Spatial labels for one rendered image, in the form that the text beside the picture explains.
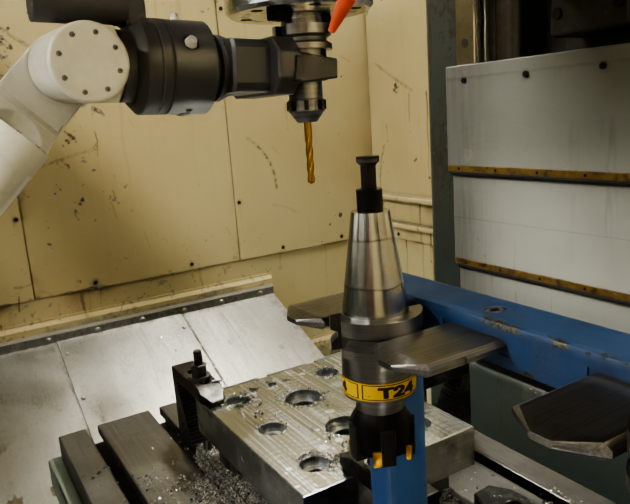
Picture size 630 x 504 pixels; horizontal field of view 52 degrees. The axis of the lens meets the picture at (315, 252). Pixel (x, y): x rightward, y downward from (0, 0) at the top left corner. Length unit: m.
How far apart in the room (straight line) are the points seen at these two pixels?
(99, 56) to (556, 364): 0.42
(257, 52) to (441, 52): 0.64
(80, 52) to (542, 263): 0.75
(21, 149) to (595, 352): 0.46
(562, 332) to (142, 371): 1.31
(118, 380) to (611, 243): 1.10
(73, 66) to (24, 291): 1.15
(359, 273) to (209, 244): 1.38
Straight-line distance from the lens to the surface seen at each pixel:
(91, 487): 0.94
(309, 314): 0.46
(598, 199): 0.99
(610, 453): 0.30
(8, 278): 1.66
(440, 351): 0.39
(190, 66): 0.62
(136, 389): 1.57
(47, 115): 0.66
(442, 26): 1.25
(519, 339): 0.40
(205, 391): 0.89
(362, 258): 0.41
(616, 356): 0.36
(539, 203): 1.05
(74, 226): 1.67
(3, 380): 1.63
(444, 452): 0.78
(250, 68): 0.64
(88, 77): 0.57
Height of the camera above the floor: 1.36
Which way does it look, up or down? 12 degrees down
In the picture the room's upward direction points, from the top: 4 degrees counter-clockwise
